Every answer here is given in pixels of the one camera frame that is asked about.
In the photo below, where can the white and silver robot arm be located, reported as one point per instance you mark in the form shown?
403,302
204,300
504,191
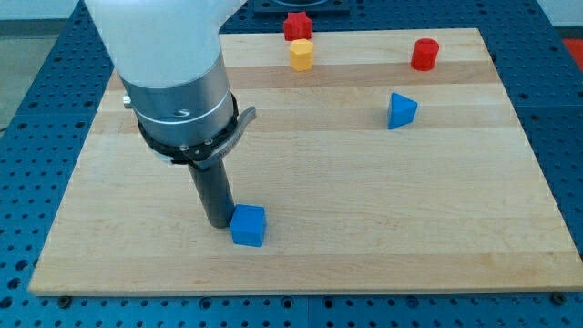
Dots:
168,55

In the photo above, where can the blue cube block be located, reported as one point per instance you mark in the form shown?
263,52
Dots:
248,225

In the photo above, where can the red star block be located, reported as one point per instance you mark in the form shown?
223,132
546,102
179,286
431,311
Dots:
297,25

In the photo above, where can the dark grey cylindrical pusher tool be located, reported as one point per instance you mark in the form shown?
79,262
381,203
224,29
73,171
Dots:
213,187

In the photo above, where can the light wooden board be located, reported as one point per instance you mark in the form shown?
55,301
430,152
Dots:
454,202

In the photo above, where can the yellow hexagonal block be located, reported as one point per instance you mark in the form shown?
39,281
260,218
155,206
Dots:
301,54

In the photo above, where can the blue triangular prism block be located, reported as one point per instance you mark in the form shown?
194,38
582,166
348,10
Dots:
402,111

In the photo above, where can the red cylinder block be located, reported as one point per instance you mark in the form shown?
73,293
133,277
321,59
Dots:
424,54

